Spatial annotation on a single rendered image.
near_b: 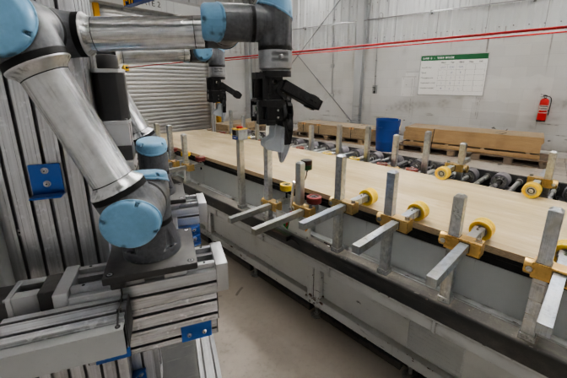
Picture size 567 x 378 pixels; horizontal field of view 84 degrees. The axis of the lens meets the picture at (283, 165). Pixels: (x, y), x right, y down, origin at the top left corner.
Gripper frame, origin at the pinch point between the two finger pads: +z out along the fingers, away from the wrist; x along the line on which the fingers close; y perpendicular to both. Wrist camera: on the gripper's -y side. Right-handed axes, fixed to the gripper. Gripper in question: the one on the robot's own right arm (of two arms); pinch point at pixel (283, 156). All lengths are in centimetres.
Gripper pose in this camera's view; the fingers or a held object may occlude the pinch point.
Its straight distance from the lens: 76.8
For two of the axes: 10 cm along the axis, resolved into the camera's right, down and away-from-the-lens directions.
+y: -9.4, 0.9, -3.3
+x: 3.5, 2.4, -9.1
